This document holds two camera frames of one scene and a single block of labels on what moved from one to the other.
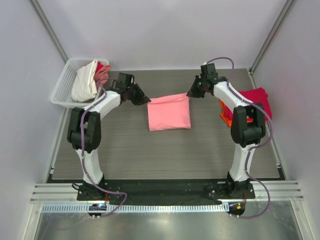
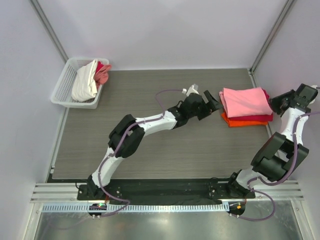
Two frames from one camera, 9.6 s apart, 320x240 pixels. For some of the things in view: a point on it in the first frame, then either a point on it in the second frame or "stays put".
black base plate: [166, 192] stays put
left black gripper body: [136, 94] to [207, 105]
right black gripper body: [196, 88] to [285, 100]
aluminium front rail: [279, 191] stays put
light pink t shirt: [169, 112] to [251, 102]
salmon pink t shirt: [101, 76] stays put
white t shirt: [85, 86] stays put
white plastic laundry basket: [61, 94] stays put
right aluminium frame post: [287, 8] stays put
